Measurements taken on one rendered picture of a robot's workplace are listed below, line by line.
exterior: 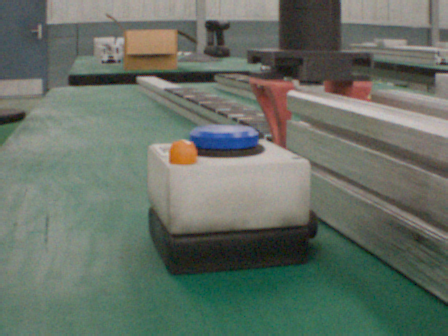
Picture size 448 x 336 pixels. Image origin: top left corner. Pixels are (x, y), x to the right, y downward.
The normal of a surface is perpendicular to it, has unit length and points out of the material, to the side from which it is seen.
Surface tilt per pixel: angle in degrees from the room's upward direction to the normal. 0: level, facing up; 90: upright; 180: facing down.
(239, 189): 90
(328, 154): 90
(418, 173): 90
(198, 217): 90
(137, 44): 68
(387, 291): 0
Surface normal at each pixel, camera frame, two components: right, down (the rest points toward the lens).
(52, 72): 0.18, 0.18
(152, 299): 0.00, -0.98
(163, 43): 0.14, -0.18
